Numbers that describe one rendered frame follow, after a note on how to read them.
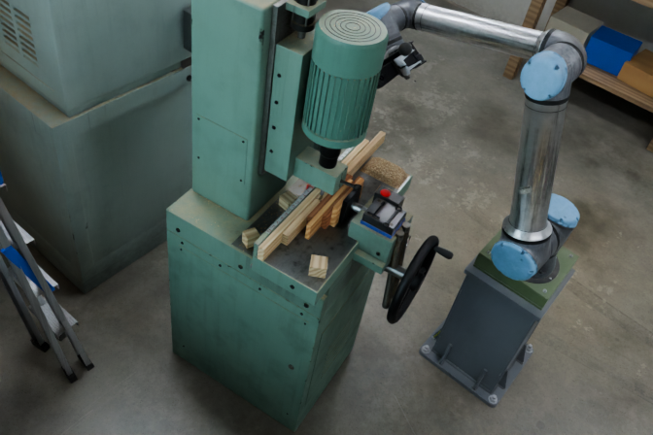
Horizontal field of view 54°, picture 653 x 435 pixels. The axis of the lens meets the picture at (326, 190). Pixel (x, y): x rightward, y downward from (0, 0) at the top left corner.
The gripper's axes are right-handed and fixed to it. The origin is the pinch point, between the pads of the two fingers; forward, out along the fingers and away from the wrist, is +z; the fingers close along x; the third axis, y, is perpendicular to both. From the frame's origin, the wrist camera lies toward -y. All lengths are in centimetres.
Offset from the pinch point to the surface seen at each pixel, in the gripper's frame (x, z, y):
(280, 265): 23, 14, -58
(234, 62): -27.0, 12.6, -35.3
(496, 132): 87, -206, 42
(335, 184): 15.4, 3.8, -33.6
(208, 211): 3, -14, -72
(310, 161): 6.6, 0.6, -36.0
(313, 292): 33, 19, -54
